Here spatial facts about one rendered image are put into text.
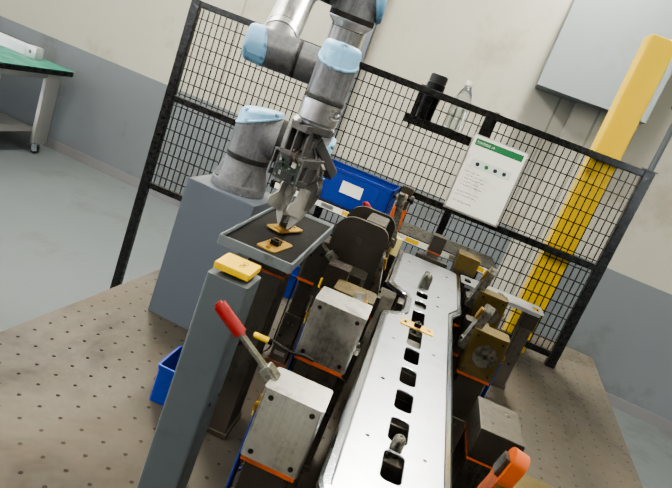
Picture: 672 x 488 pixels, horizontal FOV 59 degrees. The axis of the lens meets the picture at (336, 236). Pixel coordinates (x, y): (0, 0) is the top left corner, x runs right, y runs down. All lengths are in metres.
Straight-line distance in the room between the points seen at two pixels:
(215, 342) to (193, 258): 0.69
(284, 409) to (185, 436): 0.25
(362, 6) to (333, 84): 0.46
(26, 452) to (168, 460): 0.26
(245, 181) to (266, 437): 0.85
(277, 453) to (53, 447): 0.49
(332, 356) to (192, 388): 0.25
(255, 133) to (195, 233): 0.31
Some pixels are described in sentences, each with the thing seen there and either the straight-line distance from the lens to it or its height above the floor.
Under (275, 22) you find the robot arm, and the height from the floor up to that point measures 1.53.
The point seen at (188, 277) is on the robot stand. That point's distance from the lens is 1.65.
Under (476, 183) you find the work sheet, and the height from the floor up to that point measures 1.28.
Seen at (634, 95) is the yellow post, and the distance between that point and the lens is 2.48.
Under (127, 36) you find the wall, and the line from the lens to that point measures 5.33.
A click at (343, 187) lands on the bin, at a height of 1.10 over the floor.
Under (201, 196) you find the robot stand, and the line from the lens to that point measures 1.59.
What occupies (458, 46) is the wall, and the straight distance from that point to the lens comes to 4.41.
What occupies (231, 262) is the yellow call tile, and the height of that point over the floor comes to 1.16.
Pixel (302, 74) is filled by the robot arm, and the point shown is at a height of 1.46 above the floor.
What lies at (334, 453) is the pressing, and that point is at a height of 1.00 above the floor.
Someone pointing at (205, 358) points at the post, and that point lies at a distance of 0.98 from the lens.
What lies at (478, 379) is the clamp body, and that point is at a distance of 1.52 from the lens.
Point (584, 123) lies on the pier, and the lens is 4.24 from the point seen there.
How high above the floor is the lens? 1.49
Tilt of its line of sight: 15 degrees down
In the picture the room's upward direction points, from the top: 21 degrees clockwise
